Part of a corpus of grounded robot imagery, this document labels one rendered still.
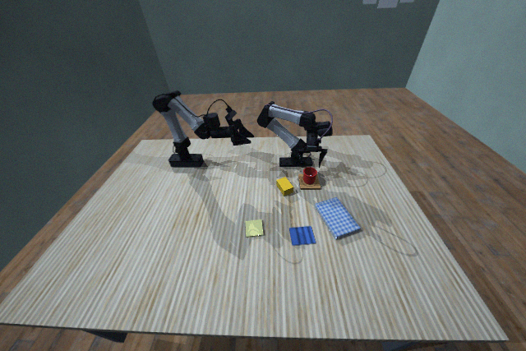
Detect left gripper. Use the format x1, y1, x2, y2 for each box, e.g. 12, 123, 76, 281
298, 136, 327, 167

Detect dark red cup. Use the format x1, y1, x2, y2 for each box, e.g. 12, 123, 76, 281
303, 167, 317, 184

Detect blue flat slab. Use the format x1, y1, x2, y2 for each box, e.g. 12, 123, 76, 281
289, 226, 316, 246

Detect tan square coaster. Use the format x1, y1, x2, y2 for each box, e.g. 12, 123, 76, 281
298, 174, 321, 190

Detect blue and white checkered towel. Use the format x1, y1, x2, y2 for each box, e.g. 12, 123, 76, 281
315, 197, 360, 240

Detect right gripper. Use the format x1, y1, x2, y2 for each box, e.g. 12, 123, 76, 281
219, 118, 254, 145

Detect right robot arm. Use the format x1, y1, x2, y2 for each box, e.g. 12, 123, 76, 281
152, 90, 237, 162

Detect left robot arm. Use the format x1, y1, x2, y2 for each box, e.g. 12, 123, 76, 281
257, 101, 330, 166

